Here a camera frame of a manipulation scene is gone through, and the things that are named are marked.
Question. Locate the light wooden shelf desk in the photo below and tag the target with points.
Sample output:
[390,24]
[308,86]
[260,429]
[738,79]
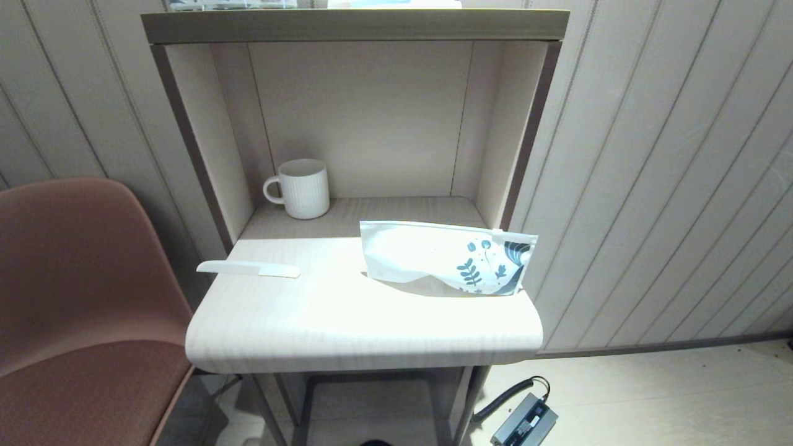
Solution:
[347,124]

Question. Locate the white ribbed mug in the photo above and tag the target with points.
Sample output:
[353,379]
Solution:
[306,192]

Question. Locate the black round floor object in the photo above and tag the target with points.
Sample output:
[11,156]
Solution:
[375,443]

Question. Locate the white floral zip pouch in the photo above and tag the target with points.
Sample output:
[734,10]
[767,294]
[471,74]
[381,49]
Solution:
[421,254]

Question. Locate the white plastic comb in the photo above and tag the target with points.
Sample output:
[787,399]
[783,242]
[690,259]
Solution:
[248,269]

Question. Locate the grey power adapter box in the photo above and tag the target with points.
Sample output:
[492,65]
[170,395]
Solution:
[523,424]

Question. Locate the brown upholstered chair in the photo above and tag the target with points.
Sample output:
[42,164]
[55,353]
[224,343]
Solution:
[93,310]

